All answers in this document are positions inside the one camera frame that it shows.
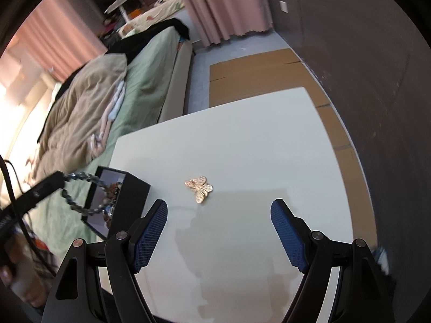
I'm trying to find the black cable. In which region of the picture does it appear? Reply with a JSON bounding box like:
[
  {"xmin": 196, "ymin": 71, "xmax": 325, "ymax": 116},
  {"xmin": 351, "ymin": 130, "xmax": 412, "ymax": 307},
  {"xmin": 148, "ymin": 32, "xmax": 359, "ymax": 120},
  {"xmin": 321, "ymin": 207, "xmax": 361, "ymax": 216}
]
[{"xmin": 0, "ymin": 155, "xmax": 56, "ymax": 278}]

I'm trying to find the black jewelry box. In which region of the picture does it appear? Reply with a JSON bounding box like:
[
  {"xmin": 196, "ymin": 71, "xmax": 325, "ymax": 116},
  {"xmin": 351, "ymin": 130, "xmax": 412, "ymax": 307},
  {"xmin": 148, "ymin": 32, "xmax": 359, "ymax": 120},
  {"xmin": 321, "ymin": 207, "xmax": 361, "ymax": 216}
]
[{"xmin": 81, "ymin": 166, "xmax": 151, "ymax": 243}]

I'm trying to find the beige blanket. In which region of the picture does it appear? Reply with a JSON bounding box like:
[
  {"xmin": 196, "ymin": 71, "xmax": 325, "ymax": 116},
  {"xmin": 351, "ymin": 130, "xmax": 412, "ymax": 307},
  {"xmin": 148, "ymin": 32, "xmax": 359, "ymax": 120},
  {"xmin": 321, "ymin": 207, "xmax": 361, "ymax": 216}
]
[{"xmin": 27, "ymin": 54, "xmax": 128, "ymax": 182}]

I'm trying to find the bed with green sheet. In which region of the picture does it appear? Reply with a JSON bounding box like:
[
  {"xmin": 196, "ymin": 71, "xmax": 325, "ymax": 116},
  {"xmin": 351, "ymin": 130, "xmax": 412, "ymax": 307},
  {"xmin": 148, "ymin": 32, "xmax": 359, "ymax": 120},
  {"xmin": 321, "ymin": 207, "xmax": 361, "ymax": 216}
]
[{"xmin": 25, "ymin": 8, "xmax": 194, "ymax": 259}]

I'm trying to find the person's left hand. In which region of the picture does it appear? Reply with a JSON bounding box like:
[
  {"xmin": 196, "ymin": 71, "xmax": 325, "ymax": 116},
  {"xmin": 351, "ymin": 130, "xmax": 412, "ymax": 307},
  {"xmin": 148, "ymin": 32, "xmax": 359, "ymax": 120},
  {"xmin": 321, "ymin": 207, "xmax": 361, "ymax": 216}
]
[{"xmin": 0, "ymin": 239, "xmax": 51, "ymax": 308}]

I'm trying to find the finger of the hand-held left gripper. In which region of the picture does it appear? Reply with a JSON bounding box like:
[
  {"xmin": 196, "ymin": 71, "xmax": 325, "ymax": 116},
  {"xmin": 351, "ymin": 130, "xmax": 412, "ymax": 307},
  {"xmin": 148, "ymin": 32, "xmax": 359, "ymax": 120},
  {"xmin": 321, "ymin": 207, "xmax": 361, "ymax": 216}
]
[{"xmin": 13, "ymin": 171, "xmax": 67, "ymax": 214}]

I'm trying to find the gold butterfly brooch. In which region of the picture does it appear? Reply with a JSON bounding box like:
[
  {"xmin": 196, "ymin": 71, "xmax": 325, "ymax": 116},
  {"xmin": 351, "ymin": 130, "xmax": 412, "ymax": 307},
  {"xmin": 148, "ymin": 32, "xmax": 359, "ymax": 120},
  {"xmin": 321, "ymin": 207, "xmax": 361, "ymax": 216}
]
[{"xmin": 185, "ymin": 175, "xmax": 214, "ymax": 205}]

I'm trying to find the pastel striped cloth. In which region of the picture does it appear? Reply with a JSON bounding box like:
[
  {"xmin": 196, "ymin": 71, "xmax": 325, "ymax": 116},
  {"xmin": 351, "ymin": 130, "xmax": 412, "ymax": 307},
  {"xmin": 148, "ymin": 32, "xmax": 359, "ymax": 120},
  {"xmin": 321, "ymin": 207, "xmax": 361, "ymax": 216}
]
[{"xmin": 90, "ymin": 81, "xmax": 127, "ymax": 157}]

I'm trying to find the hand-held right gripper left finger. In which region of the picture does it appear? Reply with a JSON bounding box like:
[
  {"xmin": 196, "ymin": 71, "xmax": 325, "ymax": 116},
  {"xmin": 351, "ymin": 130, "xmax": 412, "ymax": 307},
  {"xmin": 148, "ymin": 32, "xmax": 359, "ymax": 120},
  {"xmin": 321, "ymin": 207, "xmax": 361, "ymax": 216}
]
[{"xmin": 40, "ymin": 199, "xmax": 169, "ymax": 323}]

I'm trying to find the floral quilt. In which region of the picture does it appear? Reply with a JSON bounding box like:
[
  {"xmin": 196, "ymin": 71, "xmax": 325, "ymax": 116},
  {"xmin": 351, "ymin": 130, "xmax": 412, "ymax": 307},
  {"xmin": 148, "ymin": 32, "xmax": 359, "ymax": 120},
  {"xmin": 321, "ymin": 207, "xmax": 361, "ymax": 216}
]
[{"xmin": 116, "ymin": 0, "xmax": 187, "ymax": 37}]

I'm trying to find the pink curtain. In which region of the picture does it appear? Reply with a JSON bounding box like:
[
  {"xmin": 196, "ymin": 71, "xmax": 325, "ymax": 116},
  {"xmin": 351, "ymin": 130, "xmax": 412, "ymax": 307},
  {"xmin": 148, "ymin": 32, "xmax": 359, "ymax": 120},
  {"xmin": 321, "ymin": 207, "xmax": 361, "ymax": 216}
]
[
  {"xmin": 7, "ymin": 0, "xmax": 108, "ymax": 81},
  {"xmin": 170, "ymin": 0, "xmax": 273, "ymax": 48}
]

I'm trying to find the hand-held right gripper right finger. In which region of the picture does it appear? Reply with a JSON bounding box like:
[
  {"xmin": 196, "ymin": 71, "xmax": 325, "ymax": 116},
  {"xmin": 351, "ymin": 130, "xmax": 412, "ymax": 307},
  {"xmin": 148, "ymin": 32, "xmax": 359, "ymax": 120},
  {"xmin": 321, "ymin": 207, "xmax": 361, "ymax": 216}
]
[{"xmin": 270, "ymin": 198, "xmax": 396, "ymax": 323}]

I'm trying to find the white side table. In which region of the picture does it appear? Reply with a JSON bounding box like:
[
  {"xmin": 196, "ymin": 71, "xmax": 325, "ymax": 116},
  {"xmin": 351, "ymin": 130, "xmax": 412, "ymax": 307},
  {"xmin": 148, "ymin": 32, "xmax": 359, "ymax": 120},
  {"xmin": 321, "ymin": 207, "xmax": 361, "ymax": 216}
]
[{"xmin": 104, "ymin": 0, "xmax": 142, "ymax": 22}]

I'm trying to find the black cloth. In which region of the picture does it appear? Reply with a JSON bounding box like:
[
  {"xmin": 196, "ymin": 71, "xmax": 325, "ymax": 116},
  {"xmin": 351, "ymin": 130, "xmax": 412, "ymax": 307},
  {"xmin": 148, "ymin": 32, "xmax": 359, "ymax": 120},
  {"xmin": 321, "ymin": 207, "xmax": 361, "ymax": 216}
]
[{"xmin": 106, "ymin": 18, "xmax": 191, "ymax": 64}]

